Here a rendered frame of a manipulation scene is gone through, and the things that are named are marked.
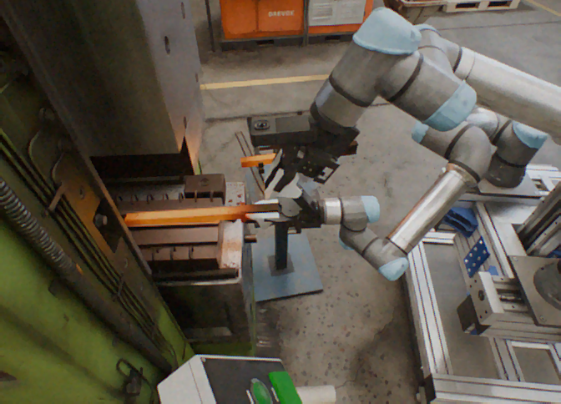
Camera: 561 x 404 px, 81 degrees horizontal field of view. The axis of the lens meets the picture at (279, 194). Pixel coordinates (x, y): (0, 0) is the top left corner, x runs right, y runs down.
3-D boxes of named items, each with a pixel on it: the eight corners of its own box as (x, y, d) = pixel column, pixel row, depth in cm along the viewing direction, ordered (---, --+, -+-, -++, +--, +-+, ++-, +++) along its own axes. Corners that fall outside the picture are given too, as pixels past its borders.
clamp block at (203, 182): (226, 186, 111) (224, 172, 106) (224, 205, 105) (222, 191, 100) (190, 188, 110) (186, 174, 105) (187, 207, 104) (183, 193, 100)
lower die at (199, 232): (224, 214, 102) (220, 195, 96) (219, 270, 89) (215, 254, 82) (88, 219, 101) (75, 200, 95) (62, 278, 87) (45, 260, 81)
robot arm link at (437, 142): (501, 145, 128) (442, 164, 93) (466, 127, 136) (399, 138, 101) (521, 117, 121) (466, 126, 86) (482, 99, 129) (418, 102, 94)
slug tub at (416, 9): (404, 13, 485) (413, -23, 452) (437, 41, 417) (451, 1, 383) (366, 16, 478) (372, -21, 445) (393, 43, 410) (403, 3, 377)
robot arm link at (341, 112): (332, 93, 45) (324, 66, 50) (315, 119, 48) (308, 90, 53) (375, 114, 47) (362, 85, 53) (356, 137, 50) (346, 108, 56)
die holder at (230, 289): (252, 253, 145) (245, 180, 112) (251, 341, 119) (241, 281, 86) (123, 258, 143) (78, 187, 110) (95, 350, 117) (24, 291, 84)
